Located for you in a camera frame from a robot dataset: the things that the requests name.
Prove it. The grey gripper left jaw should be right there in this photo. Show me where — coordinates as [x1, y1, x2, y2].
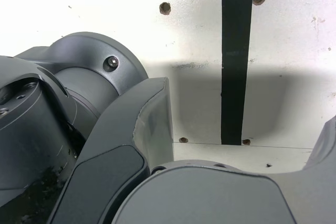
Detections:
[48, 77, 175, 224]

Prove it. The black tape strip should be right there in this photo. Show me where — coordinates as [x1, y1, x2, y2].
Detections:
[220, 0, 255, 146]

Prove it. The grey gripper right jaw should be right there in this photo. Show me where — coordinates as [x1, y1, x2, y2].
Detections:
[112, 115, 336, 224]

